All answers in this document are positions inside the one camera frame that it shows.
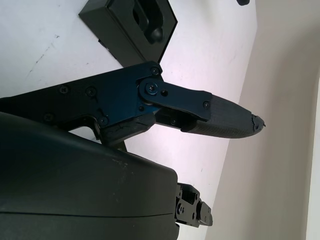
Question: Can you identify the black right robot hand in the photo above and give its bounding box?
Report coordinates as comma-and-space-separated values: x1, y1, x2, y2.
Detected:
0, 61, 267, 240

